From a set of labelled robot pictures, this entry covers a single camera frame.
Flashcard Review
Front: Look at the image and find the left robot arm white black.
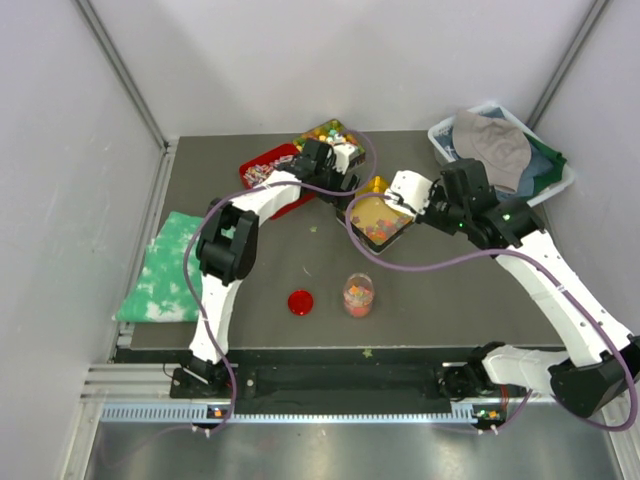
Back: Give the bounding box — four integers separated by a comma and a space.
182, 138, 360, 397

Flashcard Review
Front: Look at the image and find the purple cable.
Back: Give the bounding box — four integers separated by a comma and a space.
344, 192, 640, 435
182, 129, 377, 436

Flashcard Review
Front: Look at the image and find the red tin with lollipops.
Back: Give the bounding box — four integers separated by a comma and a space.
238, 143, 315, 220

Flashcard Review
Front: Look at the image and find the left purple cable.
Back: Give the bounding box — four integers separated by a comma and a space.
182, 129, 377, 436

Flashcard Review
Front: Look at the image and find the beige bucket hat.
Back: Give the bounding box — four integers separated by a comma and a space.
452, 110, 532, 194

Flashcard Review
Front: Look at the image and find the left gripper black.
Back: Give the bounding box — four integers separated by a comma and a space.
313, 159, 358, 211

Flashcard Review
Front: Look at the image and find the white plastic basket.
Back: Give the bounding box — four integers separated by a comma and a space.
427, 102, 575, 206

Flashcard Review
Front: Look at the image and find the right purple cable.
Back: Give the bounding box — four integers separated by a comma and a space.
344, 192, 640, 435

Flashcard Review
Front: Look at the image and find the red jar lid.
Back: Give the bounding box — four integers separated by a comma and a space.
287, 289, 314, 316

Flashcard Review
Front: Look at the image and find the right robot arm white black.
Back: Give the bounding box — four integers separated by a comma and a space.
420, 159, 639, 419

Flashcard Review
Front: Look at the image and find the clear plastic jar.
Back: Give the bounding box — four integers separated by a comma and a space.
343, 273, 375, 318

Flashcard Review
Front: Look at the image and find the green garment in basket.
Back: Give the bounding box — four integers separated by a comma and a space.
496, 134, 567, 202

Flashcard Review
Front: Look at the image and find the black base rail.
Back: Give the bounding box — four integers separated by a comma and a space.
169, 347, 531, 414

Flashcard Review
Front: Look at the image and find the golden tin with star candies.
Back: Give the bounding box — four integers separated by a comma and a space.
336, 176, 413, 255

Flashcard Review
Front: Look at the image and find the tin with colourful cube candies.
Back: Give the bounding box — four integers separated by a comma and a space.
292, 119, 366, 168

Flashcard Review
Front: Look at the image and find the blue-grey garment in basket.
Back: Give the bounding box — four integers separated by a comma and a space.
496, 148, 553, 200

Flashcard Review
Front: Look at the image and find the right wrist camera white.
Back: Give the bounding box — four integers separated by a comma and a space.
384, 170, 433, 218

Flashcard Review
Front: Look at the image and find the green white cloth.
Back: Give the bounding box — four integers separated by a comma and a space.
114, 212, 202, 323

